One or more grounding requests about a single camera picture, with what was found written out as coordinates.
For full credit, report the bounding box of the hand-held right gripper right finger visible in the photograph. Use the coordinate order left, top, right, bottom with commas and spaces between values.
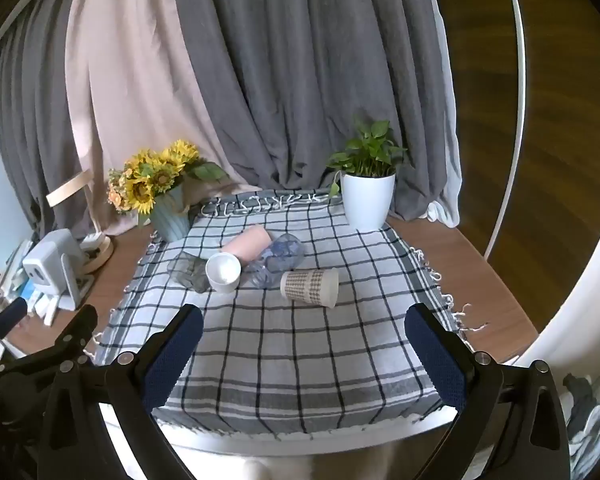
405, 302, 572, 480

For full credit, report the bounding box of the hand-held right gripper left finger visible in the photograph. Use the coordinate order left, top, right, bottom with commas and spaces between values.
42, 304, 204, 480

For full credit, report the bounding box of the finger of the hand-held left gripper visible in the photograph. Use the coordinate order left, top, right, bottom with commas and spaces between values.
54, 304, 99, 365
0, 297, 30, 345

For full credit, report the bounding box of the clear grey glass cup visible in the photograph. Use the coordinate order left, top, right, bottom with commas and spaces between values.
167, 252, 212, 294

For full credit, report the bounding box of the white cup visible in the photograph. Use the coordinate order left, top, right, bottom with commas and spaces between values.
205, 252, 242, 294

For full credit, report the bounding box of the pink cup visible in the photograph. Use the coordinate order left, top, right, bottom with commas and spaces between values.
220, 225, 272, 264

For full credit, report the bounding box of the clear bluish plastic cup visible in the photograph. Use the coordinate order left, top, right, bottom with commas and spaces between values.
242, 233, 305, 290

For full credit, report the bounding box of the patterned paper cup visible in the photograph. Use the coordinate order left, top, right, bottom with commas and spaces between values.
280, 267, 340, 309

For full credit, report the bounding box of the white box-shaped device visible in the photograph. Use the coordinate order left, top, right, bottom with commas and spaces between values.
22, 228, 86, 311

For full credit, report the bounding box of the checked grey white cloth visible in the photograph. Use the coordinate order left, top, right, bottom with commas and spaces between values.
92, 188, 488, 436

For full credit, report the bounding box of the pale green ribbed vase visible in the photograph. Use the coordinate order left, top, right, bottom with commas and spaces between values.
150, 182, 192, 243

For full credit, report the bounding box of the sunflower bouquet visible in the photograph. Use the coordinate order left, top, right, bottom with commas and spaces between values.
107, 140, 230, 217

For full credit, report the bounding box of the white plant pot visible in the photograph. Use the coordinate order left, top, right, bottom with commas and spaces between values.
340, 171, 397, 231

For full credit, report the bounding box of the grey white clothes pile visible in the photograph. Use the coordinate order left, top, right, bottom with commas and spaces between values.
561, 373, 600, 480

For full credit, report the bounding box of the white sheer curtain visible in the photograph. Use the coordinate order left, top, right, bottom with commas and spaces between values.
424, 0, 465, 228

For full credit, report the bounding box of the green leafy plant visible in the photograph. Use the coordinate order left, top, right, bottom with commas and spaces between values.
326, 120, 409, 199

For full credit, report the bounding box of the pink curtain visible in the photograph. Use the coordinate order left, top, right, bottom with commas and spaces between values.
64, 0, 233, 237

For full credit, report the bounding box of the white curved hoop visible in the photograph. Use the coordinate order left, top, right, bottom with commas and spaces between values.
484, 0, 527, 262

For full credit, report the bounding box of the grey curtain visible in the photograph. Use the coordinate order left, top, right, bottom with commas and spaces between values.
0, 0, 461, 241

